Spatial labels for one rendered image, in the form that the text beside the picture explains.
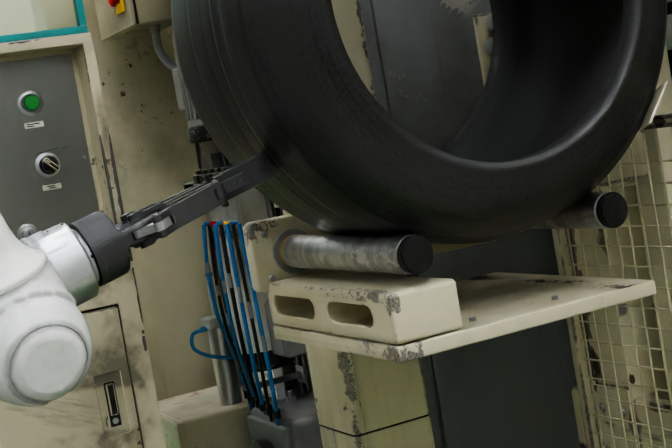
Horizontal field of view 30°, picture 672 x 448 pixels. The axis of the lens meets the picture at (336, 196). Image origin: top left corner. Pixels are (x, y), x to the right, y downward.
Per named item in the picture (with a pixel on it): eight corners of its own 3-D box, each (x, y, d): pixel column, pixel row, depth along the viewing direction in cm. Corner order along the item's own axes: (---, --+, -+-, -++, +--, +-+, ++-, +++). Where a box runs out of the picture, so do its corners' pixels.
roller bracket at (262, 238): (252, 294, 172) (240, 223, 171) (493, 238, 189) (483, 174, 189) (261, 295, 169) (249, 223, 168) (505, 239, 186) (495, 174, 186)
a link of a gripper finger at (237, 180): (203, 190, 140) (212, 189, 137) (241, 171, 142) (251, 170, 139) (208, 202, 140) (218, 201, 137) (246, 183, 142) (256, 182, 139)
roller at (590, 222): (466, 192, 184) (482, 217, 185) (445, 210, 183) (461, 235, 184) (617, 184, 153) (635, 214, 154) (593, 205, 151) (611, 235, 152)
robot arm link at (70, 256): (7, 241, 136) (57, 217, 138) (44, 316, 137) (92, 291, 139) (25, 241, 127) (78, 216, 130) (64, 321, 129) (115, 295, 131)
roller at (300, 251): (291, 227, 172) (313, 249, 173) (270, 251, 171) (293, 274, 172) (416, 226, 141) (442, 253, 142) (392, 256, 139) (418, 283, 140)
